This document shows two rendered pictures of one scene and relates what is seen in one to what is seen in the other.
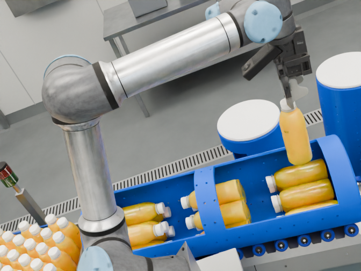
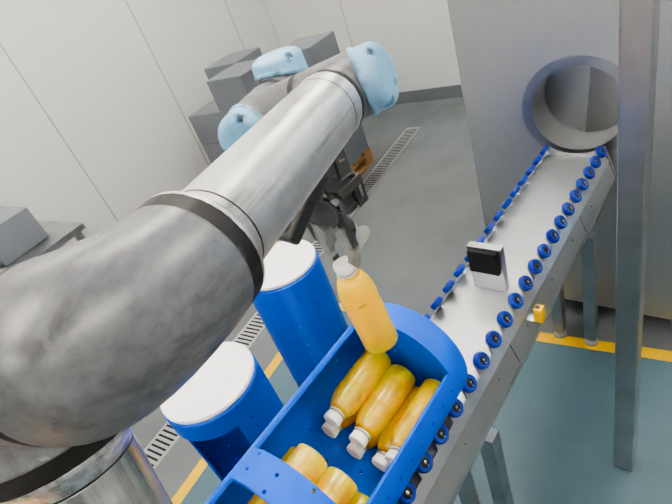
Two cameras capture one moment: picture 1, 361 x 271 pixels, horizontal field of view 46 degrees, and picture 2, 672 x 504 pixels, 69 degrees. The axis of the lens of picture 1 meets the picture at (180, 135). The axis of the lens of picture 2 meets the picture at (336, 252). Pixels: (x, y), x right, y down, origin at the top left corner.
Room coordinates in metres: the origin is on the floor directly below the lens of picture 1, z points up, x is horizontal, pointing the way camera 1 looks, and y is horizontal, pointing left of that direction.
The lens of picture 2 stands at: (0.51, 0.28, 1.95)
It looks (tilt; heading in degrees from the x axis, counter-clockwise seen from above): 33 degrees down; 305
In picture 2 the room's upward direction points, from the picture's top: 21 degrees counter-clockwise
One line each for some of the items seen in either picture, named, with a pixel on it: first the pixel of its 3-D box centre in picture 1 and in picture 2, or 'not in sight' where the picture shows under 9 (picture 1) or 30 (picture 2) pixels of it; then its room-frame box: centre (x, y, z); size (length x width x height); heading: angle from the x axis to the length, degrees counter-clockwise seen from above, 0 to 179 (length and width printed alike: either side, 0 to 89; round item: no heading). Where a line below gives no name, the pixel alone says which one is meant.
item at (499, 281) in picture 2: not in sight; (487, 268); (0.82, -0.83, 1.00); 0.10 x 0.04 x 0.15; 166
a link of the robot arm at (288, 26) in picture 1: (278, 24); not in sight; (0.91, -0.32, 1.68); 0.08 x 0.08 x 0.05
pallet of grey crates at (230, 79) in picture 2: not in sight; (278, 126); (3.08, -3.20, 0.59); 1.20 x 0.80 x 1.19; 174
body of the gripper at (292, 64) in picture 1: (288, 53); (327, 184); (0.91, -0.33, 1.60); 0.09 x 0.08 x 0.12; 75
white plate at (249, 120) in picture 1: (247, 119); (207, 380); (1.49, -0.30, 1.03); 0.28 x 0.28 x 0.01
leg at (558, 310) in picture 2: not in sight; (556, 286); (0.72, -1.52, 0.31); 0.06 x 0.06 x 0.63; 76
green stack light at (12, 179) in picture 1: (8, 178); not in sight; (1.58, 0.75, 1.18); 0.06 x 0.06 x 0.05
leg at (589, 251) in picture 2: not in sight; (590, 292); (0.59, -1.49, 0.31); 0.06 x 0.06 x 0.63; 76
